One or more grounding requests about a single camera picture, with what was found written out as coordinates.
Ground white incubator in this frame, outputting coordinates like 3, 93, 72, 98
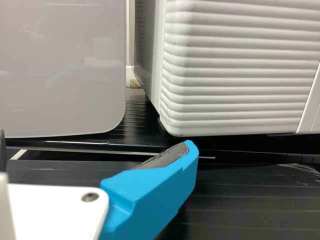
133, 0, 164, 112

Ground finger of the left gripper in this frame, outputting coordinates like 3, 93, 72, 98
0, 128, 6, 173

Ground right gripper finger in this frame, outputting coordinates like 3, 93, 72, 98
99, 139, 200, 240

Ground white box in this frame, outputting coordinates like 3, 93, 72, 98
0, 0, 127, 139

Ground incubator door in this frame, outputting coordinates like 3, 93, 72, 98
159, 0, 320, 138

